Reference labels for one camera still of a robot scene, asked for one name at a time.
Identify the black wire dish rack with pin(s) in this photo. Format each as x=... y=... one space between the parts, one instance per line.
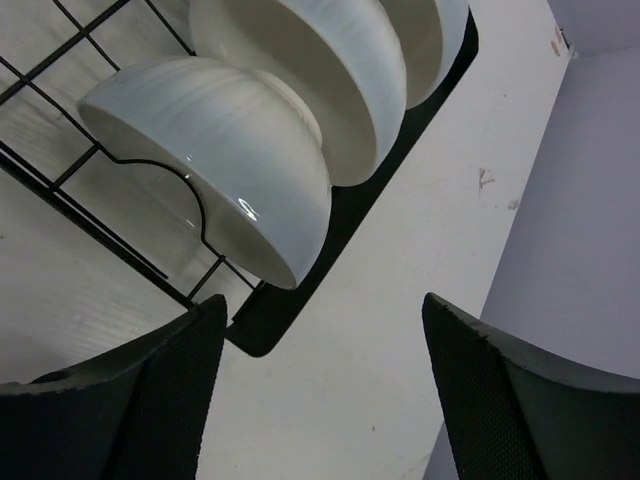
x=53 y=53

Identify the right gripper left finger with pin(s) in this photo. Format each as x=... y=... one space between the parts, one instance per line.
x=137 y=411

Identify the white bowl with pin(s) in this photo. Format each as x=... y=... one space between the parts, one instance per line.
x=240 y=139
x=431 y=33
x=343 y=58

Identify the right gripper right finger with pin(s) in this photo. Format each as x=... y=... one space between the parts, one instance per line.
x=515 y=411

